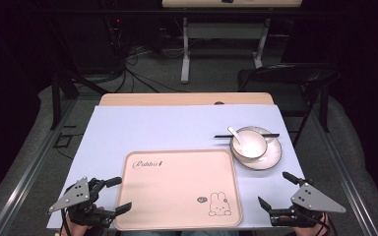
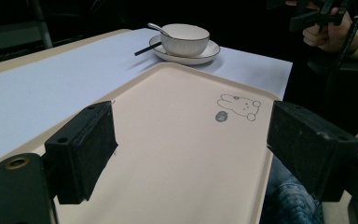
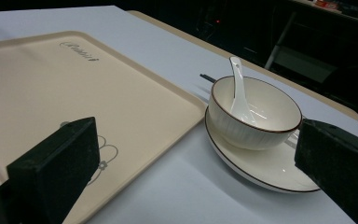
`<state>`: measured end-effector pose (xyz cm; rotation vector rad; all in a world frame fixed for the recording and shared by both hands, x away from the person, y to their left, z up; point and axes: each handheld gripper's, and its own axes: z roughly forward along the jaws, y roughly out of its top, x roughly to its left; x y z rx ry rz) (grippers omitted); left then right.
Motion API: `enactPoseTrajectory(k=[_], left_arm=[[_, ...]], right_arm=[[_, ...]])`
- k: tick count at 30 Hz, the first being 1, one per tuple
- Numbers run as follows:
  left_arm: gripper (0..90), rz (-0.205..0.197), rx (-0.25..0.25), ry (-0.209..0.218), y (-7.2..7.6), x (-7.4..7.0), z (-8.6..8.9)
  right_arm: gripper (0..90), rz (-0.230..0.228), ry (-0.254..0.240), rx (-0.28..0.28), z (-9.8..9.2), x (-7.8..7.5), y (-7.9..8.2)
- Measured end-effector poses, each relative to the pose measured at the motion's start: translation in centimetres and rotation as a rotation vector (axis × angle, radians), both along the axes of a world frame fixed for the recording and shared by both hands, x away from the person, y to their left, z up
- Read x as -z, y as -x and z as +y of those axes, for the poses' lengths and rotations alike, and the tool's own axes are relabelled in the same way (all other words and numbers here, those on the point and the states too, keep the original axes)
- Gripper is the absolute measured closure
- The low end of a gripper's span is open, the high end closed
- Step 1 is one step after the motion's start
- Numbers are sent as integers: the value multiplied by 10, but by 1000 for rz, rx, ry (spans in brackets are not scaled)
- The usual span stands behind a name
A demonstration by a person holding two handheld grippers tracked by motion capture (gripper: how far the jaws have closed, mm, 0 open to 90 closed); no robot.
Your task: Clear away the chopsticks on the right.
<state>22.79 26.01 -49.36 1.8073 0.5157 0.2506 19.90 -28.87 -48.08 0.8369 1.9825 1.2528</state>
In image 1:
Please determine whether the person's left hand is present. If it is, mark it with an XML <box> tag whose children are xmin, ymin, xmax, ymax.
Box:
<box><xmin>59</xmin><ymin>206</ymin><xmax>106</xmax><ymax>236</ymax></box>

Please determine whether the pink tray with rabbit print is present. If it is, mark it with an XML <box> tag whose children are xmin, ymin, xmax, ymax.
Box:
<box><xmin>113</xmin><ymin>148</ymin><xmax>243</xmax><ymax>232</ymax></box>

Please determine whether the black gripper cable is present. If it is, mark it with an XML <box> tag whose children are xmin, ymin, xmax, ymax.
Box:
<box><xmin>59</xmin><ymin>208</ymin><xmax>69</xmax><ymax>236</ymax></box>
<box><xmin>318</xmin><ymin>211</ymin><xmax>333</xmax><ymax>236</ymax></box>

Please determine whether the desk with white frame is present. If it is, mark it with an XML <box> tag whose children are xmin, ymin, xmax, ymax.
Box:
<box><xmin>160</xmin><ymin>0</ymin><xmax>304</xmax><ymax>85</ymax></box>

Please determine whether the wooden table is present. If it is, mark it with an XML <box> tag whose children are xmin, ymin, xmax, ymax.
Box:
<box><xmin>97</xmin><ymin>91</ymin><xmax>276</xmax><ymax>107</ymax></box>

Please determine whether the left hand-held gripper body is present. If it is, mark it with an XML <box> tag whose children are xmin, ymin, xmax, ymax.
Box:
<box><xmin>48</xmin><ymin>176</ymin><xmax>116</xmax><ymax>229</ymax></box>

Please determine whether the pair of black chopsticks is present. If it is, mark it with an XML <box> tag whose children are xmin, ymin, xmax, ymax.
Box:
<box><xmin>213</xmin><ymin>132</ymin><xmax>281</xmax><ymax>140</ymax></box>

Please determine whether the white spoon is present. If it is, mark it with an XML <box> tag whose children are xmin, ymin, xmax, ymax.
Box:
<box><xmin>226</xmin><ymin>126</ymin><xmax>243</xmax><ymax>147</ymax></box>

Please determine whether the bundle of black cables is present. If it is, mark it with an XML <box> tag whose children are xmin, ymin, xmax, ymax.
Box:
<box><xmin>103</xmin><ymin>16</ymin><xmax>191</xmax><ymax>94</ymax></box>

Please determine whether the white plate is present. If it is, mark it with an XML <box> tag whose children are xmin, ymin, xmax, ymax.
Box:
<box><xmin>228</xmin><ymin>125</ymin><xmax>284</xmax><ymax>171</ymax></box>

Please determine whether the light blue table mat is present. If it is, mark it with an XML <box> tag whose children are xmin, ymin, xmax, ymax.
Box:
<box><xmin>45</xmin><ymin>104</ymin><xmax>306</xmax><ymax>230</ymax></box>

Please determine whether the metal floor rail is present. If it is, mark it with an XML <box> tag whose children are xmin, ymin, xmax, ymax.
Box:
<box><xmin>309</xmin><ymin>103</ymin><xmax>378</xmax><ymax>236</ymax></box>
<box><xmin>0</xmin><ymin>97</ymin><xmax>77</xmax><ymax>236</ymax></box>

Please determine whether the person's right hand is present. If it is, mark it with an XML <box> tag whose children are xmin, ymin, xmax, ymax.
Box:
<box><xmin>292</xmin><ymin>211</ymin><xmax>330</xmax><ymax>236</ymax></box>

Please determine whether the black metal stand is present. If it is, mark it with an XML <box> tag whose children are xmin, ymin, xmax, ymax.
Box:
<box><xmin>49</xmin><ymin>69</ymin><xmax>110</xmax><ymax>131</ymax></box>

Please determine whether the white bowl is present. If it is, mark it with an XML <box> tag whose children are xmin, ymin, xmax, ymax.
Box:
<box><xmin>229</xmin><ymin>128</ymin><xmax>269</xmax><ymax>160</ymax></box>

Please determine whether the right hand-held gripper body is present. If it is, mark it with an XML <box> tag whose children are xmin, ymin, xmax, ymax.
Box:
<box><xmin>268</xmin><ymin>178</ymin><xmax>347</xmax><ymax>229</ymax></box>

